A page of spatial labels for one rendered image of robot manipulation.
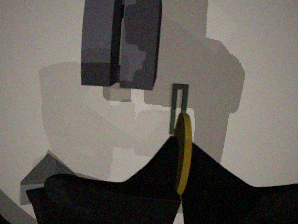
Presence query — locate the gold coin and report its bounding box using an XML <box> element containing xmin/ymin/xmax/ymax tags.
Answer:
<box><xmin>174</xmin><ymin>113</ymin><xmax>193</xmax><ymax>196</ymax></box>

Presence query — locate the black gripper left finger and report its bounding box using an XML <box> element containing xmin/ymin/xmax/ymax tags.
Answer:
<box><xmin>44</xmin><ymin>136</ymin><xmax>181</xmax><ymax>224</ymax></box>

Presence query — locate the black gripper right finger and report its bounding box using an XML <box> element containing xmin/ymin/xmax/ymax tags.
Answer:
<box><xmin>181</xmin><ymin>143</ymin><xmax>298</xmax><ymax>224</ymax></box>

